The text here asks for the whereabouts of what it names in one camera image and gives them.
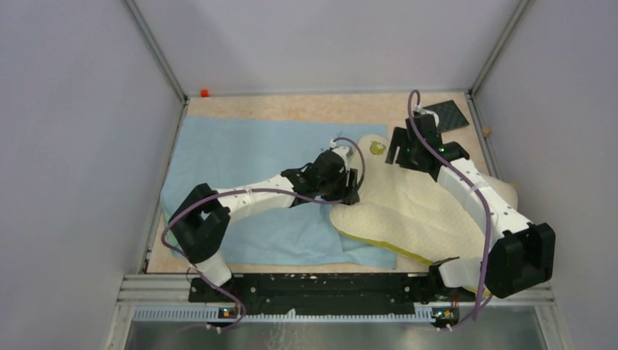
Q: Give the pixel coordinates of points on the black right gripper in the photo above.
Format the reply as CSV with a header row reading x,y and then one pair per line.
x,y
399,141

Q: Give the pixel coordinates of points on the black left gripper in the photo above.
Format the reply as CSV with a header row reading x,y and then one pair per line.
x,y
343,192

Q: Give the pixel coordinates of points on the cream yellow pillow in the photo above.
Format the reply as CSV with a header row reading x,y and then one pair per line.
x,y
406,212

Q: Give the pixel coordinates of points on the green and blue pillowcase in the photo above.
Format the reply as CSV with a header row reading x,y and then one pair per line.
x,y
238,157

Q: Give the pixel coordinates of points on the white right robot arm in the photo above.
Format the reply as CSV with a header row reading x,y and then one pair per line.
x,y
517,254

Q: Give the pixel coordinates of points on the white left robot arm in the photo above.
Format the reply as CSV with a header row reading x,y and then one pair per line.
x,y
200,222

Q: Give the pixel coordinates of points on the black textured square mat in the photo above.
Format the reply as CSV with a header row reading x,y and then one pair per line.
x,y
450,116

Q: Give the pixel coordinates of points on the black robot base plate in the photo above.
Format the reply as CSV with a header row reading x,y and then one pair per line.
x,y
328,294

